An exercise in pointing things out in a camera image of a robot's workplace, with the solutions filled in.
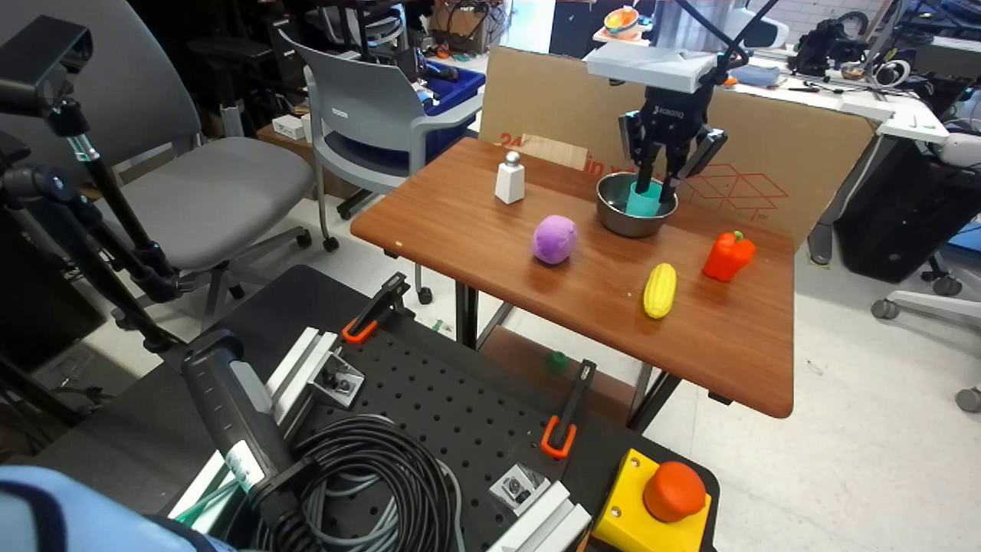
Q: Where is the black backpack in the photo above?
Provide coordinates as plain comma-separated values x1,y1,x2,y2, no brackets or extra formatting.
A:
790,9,874,82

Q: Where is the black tripod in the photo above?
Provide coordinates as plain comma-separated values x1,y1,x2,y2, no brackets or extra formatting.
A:
0,98,193,358

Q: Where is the small metal bracket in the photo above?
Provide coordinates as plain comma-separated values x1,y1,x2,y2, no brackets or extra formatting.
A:
488,463,552,516
310,354,367,412

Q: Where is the white background desk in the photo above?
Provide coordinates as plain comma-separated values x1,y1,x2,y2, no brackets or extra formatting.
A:
591,17,952,146

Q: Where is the black power strip post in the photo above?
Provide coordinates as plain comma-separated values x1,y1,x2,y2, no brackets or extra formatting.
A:
181,336,301,497

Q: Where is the black camera on tripod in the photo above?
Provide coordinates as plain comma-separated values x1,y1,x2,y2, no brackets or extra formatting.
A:
0,12,95,116

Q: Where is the aluminium profile rail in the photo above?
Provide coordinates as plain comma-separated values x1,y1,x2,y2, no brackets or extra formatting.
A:
485,479,599,552
167,325,343,525

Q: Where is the blue storage bin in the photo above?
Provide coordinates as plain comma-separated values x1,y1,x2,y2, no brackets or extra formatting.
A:
412,58,490,116

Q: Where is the black bin under desk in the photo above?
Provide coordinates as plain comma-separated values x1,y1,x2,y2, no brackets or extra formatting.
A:
831,134,963,284

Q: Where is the blue plastic cup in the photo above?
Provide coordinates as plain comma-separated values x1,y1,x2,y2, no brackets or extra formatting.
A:
623,177,669,221

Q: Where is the black robot wrist cable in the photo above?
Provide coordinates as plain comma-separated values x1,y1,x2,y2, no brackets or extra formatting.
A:
676,0,781,63

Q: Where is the black perforated base board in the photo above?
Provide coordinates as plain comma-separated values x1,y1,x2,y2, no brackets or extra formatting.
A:
29,260,725,552

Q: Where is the white salt shaker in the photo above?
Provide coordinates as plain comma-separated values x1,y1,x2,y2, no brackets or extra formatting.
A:
490,146,530,208

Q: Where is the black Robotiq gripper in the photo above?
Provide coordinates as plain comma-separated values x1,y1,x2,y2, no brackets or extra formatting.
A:
617,82,734,206

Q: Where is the black coiled cable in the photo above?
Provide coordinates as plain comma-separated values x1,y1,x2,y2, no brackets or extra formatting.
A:
247,412,470,552

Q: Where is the yellow emergency stop box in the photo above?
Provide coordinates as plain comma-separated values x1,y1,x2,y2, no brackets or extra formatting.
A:
588,444,719,552

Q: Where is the yellow toy corn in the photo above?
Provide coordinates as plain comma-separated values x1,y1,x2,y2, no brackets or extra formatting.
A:
639,260,681,323

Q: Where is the brown wooden table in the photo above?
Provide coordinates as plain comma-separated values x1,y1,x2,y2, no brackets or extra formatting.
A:
348,134,801,432

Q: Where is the grey plastic chair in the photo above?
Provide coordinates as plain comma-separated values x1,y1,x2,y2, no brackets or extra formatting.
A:
276,28,485,253

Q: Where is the orange black clamp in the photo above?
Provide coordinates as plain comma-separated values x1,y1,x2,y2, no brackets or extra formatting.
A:
537,354,601,463
341,270,414,350

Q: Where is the red toy bell pepper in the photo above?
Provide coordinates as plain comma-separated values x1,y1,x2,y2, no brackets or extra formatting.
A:
700,228,762,284

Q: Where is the large grey office chair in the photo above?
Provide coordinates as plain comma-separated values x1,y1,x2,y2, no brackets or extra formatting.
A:
0,0,316,314

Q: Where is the purple plush ball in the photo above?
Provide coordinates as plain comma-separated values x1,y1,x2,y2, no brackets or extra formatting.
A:
530,211,582,270

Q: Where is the grey swivel chair base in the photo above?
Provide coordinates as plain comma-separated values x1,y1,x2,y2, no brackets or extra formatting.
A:
867,217,981,418

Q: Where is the brown cardboard panel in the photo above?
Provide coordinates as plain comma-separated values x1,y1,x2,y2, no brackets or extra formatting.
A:
480,43,883,244

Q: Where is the steel pot bowl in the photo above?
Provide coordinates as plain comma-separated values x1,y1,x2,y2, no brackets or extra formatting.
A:
591,168,681,241

